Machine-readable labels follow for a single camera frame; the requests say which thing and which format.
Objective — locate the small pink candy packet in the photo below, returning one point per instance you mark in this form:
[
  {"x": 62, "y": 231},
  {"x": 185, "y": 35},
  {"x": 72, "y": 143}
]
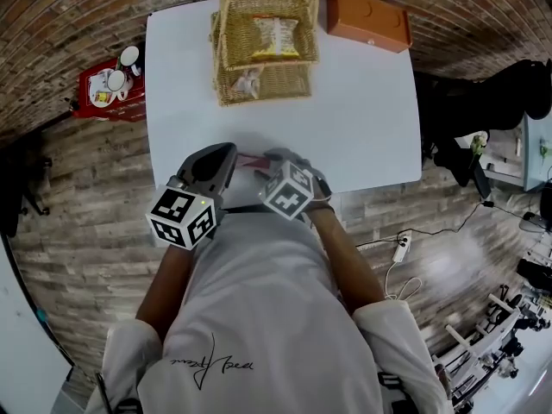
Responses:
[{"x": 248, "y": 84}]

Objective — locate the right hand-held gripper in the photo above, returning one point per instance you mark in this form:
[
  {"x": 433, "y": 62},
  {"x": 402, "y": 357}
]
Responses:
[{"x": 289, "y": 192}]

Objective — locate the white power strip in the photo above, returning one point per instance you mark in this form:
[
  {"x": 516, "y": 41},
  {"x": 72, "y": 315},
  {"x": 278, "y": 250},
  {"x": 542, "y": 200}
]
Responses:
[{"x": 402, "y": 248}]

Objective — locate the red snack bar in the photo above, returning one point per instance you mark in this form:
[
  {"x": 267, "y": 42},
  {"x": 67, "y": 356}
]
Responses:
[{"x": 250, "y": 160}]

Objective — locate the orange box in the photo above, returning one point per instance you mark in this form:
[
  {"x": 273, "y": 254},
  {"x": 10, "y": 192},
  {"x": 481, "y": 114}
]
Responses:
[{"x": 366, "y": 17}]

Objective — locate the pale blue desk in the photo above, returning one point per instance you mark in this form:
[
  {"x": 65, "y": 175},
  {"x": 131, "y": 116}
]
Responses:
[{"x": 535, "y": 166}]

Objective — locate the white metal frame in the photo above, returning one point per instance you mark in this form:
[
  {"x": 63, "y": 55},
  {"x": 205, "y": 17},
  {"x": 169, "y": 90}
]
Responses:
[{"x": 478, "y": 352}]

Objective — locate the wicker basket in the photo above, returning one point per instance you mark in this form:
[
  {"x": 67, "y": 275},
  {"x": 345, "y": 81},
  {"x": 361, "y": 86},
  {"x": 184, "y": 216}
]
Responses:
[{"x": 280, "y": 84}]

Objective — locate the person's left forearm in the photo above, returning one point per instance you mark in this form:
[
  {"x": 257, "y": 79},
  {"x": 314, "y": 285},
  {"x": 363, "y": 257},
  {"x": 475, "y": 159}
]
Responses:
[{"x": 166, "y": 291}]

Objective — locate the person's right forearm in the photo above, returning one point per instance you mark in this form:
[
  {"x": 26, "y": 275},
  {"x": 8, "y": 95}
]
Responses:
[{"x": 345, "y": 261}]

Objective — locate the person's white shirt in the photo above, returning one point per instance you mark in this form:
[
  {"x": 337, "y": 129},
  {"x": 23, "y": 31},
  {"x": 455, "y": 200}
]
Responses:
[{"x": 267, "y": 317}]

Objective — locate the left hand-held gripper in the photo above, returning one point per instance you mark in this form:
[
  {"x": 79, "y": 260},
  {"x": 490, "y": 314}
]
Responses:
[{"x": 181, "y": 218}]

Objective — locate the red box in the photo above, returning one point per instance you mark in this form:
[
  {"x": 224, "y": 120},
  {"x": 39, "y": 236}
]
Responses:
[{"x": 129, "y": 110}]

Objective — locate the white flower bunch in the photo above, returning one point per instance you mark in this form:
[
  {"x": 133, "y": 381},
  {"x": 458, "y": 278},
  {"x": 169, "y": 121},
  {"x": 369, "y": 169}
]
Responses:
[{"x": 479, "y": 142}]

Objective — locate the small potted plant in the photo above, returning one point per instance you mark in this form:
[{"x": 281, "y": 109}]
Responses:
[{"x": 544, "y": 148}]

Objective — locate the white enamel mug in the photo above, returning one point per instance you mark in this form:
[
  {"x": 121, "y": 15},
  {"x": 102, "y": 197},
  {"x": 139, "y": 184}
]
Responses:
[
  {"x": 116, "y": 81},
  {"x": 129, "y": 56}
]

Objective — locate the black office chair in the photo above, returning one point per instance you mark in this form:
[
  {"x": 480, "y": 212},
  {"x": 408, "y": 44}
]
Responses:
[
  {"x": 17, "y": 188},
  {"x": 474, "y": 110}
]

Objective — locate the yellow snack packet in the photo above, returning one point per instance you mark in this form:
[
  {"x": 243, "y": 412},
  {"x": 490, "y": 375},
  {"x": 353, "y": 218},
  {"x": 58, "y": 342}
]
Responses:
[{"x": 276, "y": 37}]

